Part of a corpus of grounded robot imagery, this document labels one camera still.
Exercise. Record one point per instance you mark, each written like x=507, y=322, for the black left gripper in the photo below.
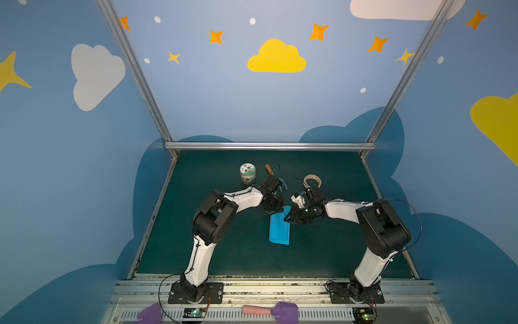
x=273, y=202

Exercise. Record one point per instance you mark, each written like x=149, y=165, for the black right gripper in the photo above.
x=299, y=214

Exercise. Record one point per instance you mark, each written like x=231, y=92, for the cyan paper sheet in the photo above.
x=279, y=229

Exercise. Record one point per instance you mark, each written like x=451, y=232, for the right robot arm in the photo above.
x=371, y=267

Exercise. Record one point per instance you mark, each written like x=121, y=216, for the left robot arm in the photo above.
x=211, y=224

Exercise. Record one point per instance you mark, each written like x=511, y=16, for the small patterned jar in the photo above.
x=248, y=173

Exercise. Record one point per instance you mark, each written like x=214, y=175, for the white double-sided tape roll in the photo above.
x=312, y=180

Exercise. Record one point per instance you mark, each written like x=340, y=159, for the right green circuit board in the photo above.
x=364, y=315

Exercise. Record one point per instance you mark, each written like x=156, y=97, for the green circuit board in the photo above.
x=192, y=313
x=364, y=315

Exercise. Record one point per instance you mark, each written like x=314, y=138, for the left green circuit board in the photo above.
x=192, y=313

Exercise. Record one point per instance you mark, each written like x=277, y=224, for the purple scoop left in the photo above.
x=150, y=315

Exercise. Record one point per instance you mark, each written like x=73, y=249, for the blue garden fork wooden handle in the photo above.
x=271, y=171

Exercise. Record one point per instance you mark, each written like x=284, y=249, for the aluminium back frame rail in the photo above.
x=271, y=146

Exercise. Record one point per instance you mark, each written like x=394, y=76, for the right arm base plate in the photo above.
x=354, y=293

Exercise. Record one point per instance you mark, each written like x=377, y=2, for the purple shovel pink handle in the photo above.
x=283, y=312

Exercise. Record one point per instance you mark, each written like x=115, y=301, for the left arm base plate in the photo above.
x=209, y=292

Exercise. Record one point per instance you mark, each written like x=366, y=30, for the right side floor rail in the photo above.
x=382, y=228

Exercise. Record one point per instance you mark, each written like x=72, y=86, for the floor rail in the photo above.
x=382, y=228
x=151, y=223

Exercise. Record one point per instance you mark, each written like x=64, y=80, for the front aluminium rail base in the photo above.
x=406, y=301

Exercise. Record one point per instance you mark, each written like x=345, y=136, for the left side floor rail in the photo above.
x=151, y=223

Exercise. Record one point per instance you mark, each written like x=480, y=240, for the aluminium right corner post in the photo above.
x=426, y=42

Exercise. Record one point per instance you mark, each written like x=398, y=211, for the aluminium corner post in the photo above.
x=113, y=19
x=426, y=42

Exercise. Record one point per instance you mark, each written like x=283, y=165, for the aluminium left corner post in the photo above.
x=113, y=19

